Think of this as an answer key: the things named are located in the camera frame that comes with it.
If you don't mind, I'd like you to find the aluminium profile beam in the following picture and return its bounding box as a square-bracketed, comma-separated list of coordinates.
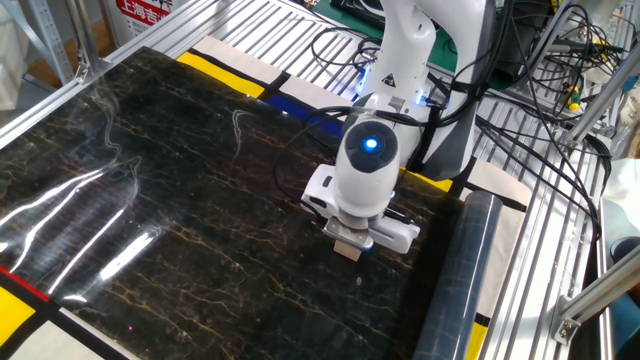
[563, 49, 640, 149]
[549, 244, 640, 347]
[0, 59, 109, 147]
[514, 0, 581, 86]
[64, 0, 104, 79]

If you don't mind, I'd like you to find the black marble pattern sheet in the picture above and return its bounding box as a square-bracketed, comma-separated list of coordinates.
[0, 47, 504, 360]

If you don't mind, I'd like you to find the perforated grey steel upright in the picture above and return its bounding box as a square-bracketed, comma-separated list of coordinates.
[19, 0, 76, 85]

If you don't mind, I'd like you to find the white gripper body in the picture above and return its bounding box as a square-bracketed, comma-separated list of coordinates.
[300, 163, 422, 255]

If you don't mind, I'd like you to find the black pouch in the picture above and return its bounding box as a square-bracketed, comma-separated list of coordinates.
[492, 2, 554, 84]

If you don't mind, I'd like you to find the small wooden cube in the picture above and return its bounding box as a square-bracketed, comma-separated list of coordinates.
[333, 239, 364, 263]

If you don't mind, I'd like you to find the black flat device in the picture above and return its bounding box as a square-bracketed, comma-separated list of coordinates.
[329, 0, 389, 30]

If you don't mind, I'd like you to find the black coiled cable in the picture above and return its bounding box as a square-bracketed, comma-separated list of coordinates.
[309, 24, 384, 76]

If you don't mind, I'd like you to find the tangled black cable heap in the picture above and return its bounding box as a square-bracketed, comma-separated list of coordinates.
[519, 0, 626, 109]

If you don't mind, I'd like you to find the red white sign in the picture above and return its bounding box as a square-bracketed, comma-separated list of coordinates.
[107, 0, 175, 47]

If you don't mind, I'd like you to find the teal bin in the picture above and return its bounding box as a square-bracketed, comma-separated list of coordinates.
[608, 235, 640, 354]

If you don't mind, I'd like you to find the thick black cable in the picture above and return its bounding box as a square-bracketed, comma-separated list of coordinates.
[472, 112, 614, 301]

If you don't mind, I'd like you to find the yellow green screwdriver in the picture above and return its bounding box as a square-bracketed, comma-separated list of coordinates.
[564, 84, 583, 113]

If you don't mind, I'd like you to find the silver wrist camera blue end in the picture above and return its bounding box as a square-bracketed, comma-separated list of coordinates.
[322, 215, 375, 253]

